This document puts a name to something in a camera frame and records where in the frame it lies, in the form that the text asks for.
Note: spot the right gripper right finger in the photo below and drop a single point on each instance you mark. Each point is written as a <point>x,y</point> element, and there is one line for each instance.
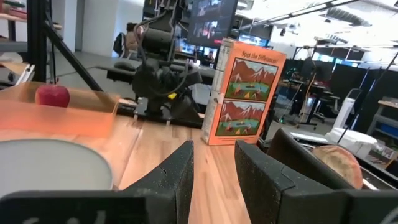
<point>264,186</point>

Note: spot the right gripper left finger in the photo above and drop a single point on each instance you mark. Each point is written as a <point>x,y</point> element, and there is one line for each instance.
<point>168,186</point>

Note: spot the toasted bagel half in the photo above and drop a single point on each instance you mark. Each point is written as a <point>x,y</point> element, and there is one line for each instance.
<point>340,166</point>

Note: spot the red apple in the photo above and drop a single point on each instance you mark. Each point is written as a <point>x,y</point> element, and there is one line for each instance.
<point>52,96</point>

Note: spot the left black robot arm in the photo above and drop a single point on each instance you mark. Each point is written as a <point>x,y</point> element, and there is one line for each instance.
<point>158,34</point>

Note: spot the black desk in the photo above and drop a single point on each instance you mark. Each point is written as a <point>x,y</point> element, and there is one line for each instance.
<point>115,73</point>

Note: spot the person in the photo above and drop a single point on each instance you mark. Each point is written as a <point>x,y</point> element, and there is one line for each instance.
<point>132,39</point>

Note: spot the black backpack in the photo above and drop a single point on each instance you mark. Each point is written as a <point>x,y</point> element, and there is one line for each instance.
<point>119,43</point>

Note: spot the wooden top desk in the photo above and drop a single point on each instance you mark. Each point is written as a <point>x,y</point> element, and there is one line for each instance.
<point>306,93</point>

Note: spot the translucent orange tray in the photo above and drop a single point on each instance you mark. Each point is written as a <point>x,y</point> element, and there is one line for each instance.
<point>62,119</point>

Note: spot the white tower fan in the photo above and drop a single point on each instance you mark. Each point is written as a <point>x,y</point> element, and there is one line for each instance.
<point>345,109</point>

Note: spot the grey round plate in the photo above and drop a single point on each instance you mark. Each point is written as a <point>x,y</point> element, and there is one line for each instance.
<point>49,165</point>

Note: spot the large wall monitor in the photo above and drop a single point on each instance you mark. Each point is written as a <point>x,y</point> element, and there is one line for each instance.
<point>211,21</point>

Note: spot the black aluminium table frame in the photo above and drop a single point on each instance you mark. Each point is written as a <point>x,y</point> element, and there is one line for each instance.
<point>36,40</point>

